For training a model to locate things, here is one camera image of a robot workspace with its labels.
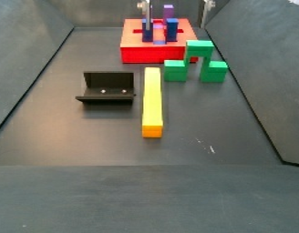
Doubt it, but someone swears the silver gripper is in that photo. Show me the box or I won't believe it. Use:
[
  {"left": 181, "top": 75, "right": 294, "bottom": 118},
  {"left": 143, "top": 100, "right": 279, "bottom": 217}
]
[{"left": 137, "top": 0, "right": 152, "bottom": 31}]

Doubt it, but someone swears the long yellow block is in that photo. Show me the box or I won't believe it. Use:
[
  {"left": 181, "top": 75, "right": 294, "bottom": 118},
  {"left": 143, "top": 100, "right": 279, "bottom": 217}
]
[{"left": 143, "top": 67, "right": 163, "bottom": 138}]

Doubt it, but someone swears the red board with slots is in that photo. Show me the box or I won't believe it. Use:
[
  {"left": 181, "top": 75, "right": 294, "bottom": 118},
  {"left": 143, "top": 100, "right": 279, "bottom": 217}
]
[{"left": 120, "top": 18, "right": 197, "bottom": 64}]

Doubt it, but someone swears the green arch block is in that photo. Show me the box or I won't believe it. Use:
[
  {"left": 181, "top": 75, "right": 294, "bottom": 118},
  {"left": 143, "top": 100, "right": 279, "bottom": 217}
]
[{"left": 163, "top": 40, "right": 228, "bottom": 83}]

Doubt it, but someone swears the rear purple post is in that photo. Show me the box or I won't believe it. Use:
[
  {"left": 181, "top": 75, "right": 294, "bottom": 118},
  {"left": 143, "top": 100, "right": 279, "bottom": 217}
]
[{"left": 163, "top": 5, "right": 173, "bottom": 24}]

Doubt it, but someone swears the purple post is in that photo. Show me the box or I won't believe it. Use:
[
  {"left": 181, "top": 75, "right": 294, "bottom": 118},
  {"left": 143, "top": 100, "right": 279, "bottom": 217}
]
[
  {"left": 163, "top": 5, "right": 173, "bottom": 24},
  {"left": 153, "top": 24, "right": 165, "bottom": 45}
]

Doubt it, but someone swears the right dark blue post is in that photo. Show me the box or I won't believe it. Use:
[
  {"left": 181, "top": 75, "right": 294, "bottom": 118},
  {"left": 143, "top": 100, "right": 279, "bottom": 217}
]
[{"left": 165, "top": 18, "right": 179, "bottom": 42}]

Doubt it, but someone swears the dark blue post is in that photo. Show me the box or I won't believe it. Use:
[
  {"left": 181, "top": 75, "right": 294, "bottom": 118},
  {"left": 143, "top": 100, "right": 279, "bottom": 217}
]
[
  {"left": 165, "top": 18, "right": 179, "bottom": 42},
  {"left": 143, "top": 19, "right": 153, "bottom": 42}
]

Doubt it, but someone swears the front purple post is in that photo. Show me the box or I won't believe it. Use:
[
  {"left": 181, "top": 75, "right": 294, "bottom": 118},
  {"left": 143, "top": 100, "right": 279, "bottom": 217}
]
[{"left": 153, "top": 24, "right": 165, "bottom": 45}]

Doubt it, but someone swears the left dark blue post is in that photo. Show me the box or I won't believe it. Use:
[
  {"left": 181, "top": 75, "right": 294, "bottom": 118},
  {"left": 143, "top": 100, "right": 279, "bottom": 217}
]
[{"left": 143, "top": 19, "right": 153, "bottom": 42}]

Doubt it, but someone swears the black angled bracket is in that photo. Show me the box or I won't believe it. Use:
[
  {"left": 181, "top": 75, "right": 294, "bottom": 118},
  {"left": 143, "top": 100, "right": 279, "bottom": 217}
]
[{"left": 74, "top": 71, "right": 134, "bottom": 103}]

